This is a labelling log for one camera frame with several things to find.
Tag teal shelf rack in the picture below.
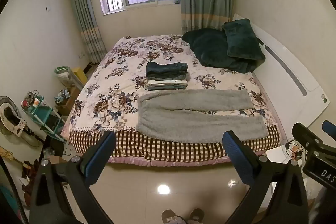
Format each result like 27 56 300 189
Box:
22 95 66 142

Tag dark green plush blanket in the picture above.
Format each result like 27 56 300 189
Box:
182 28 259 74

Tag yellow box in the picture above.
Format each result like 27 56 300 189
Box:
71 67 87 88

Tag stack of folded pants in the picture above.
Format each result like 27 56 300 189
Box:
146 62 189 91

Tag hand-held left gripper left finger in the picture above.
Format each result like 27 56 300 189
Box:
29 130 117 224

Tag white floor fan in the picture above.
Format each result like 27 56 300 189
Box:
0 95 40 147

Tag white headboard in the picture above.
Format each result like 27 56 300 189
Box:
232 13 331 130

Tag gray fleece pants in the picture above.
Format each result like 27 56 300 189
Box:
136 89 268 143

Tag white nightstand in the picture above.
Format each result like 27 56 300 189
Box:
266 147 310 201

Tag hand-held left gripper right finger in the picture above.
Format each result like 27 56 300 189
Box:
222 130 309 224

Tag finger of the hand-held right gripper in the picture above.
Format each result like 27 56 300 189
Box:
322 120 336 136
292 122 325 148

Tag tangled cables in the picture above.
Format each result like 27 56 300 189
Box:
286 139 305 161

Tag person's right shoe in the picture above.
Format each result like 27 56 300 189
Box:
188 208 205 224

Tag cardboard box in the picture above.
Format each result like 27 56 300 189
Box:
55 88 80 115

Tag dark green pillow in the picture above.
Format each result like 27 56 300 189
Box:
222 19 266 60

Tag floral blanket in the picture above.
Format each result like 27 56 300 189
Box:
60 34 286 165

